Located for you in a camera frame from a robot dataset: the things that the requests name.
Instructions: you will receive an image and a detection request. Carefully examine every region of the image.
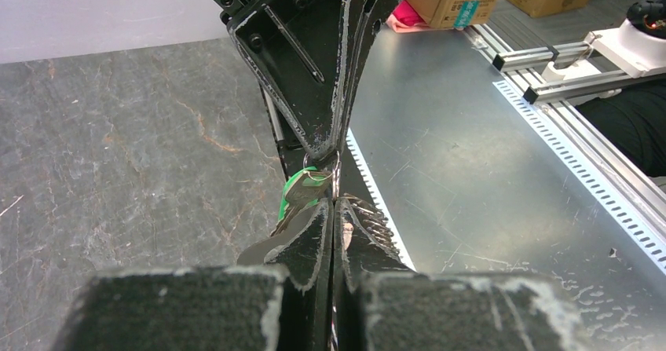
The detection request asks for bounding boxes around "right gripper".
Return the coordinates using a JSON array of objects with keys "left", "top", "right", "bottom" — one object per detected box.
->
[{"left": 212, "top": 0, "right": 402, "bottom": 164}]

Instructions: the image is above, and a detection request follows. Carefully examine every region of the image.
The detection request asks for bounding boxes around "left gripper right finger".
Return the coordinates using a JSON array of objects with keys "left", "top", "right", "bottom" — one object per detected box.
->
[{"left": 334, "top": 197, "right": 592, "bottom": 350}]

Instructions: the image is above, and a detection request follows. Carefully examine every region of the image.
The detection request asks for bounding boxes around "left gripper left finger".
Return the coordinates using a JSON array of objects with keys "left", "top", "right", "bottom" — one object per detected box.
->
[{"left": 53, "top": 199, "right": 333, "bottom": 350}]

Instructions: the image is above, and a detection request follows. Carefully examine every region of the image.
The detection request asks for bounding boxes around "metal key organizer plate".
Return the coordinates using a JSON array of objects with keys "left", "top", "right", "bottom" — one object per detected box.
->
[{"left": 236, "top": 151, "right": 397, "bottom": 268}]

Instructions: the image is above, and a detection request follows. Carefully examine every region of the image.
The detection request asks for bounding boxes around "key with green tag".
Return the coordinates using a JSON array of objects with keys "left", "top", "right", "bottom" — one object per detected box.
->
[{"left": 271, "top": 166, "right": 333, "bottom": 236}]

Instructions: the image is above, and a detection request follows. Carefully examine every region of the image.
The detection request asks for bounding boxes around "pink cloth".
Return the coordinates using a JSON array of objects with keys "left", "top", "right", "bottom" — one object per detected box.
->
[{"left": 386, "top": 0, "right": 431, "bottom": 34}]

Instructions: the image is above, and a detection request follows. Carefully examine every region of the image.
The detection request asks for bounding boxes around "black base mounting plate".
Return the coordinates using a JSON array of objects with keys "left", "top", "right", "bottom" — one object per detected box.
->
[{"left": 261, "top": 88, "right": 374, "bottom": 205}]

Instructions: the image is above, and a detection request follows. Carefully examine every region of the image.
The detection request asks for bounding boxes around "outer white slotted duct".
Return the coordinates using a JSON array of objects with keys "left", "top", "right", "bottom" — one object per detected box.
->
[{"left": 493, "top": 80, "right": 665, "bottom": 275}]

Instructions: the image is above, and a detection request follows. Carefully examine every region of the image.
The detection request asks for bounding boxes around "aluminium frame rail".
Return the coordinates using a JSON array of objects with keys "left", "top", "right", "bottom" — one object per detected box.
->
[{"left": 465, "top": 24, "right": 665, "bottom": 229}]

